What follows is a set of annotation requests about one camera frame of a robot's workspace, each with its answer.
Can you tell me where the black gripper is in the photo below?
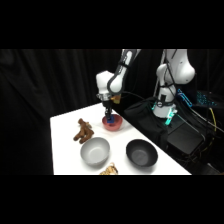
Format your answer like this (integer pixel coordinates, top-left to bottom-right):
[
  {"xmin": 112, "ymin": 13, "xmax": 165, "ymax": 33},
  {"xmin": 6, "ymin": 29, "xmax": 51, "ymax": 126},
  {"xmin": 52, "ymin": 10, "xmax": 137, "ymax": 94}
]
[{"xmin": 99, "ymin": 95, "xmax": 114, "ymax": 122}]

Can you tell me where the blue cube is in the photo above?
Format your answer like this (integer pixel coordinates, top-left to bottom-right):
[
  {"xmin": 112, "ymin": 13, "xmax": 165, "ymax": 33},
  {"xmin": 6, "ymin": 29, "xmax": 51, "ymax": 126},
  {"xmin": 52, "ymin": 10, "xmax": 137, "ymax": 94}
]
[{"xmin": 106, "ymin": 114, "xmax": 116, "ymax": 125}]

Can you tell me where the pink bowl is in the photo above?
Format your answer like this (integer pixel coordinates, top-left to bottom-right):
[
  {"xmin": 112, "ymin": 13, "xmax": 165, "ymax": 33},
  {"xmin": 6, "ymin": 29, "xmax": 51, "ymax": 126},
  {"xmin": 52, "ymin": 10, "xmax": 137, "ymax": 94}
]
[{"xmin": 101, "ymin": 113, "xmax": 124, "ymax": 132}]

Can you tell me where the grey bowl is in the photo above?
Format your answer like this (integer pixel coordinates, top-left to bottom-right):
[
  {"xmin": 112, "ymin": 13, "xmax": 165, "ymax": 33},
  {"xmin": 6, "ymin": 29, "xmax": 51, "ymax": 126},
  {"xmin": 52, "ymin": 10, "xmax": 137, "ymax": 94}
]
[{"xmin": 79, "ymin": 136, "xmax": 112, "ymax": 167}]

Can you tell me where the black bowl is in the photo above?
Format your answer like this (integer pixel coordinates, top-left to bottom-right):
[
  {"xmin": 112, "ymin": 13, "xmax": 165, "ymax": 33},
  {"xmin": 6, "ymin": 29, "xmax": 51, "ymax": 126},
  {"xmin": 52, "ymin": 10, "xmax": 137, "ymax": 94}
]
[{"xmin": 125, "ymin": 138, "xmax": 159, "ymax": 168}]

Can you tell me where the brown plush toy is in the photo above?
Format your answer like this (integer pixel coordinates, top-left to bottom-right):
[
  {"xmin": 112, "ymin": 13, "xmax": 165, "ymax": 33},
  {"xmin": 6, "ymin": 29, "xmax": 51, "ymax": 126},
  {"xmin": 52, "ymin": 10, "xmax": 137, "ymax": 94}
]
[{"xmin": 73, "ymin": 118, "xmax": 95, "ymax": 145}]

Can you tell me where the black robot stand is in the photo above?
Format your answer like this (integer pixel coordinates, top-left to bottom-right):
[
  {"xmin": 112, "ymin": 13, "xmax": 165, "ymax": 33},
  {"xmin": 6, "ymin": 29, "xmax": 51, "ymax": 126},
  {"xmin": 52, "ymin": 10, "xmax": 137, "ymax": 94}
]
[{"xmin": 124, "ymin": 99, "xmax": 169, "ymax": 152}]

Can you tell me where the striped tan plush toy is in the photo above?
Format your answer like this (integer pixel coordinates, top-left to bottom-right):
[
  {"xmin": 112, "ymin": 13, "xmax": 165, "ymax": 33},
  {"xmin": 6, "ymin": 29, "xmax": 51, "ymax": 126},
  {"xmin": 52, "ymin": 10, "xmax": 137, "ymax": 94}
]
[{"xmin": 99, "ymin": 162, "xmax": 120, "ymax": 176}]

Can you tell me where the black curtain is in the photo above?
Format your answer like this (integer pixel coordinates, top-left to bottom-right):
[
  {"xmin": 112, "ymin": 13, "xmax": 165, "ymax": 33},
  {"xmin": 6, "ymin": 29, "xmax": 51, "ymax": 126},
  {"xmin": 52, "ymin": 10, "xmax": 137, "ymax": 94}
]
[{"xmin": 0, "ymin": 49, "xmax": 224, "ymax": 176}]

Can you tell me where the blue clamp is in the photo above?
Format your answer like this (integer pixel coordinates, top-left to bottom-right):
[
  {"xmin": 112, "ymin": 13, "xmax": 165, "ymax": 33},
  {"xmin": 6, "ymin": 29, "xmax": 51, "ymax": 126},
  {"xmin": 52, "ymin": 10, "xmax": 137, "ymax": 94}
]
[{"xmin": 176, "ymin": 88, "xmax": 194, "ymax": 108}]

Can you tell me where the black box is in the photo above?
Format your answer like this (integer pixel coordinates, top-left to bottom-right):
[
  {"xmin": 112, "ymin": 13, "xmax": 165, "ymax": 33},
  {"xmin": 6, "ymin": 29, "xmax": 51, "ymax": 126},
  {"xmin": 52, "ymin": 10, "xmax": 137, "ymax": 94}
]
[{"xmin": 165, "ymin": 121, "xmax": 205, "ymax": 156}]

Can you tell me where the device with teal lights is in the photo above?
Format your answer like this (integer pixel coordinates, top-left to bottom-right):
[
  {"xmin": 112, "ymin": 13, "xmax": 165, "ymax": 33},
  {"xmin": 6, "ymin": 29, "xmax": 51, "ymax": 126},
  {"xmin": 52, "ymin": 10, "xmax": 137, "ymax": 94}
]
[{"xmin": 195, "ymin": 91, "xmax": 212, "ymax": 107}]

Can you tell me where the yellow cable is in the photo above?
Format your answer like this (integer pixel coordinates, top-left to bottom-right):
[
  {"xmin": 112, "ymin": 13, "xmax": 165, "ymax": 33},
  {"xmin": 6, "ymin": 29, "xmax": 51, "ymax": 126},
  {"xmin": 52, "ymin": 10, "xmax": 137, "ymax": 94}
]
[{"xmin": 207, "ymin": 107, "xmax": 218, "ymax": 135}]

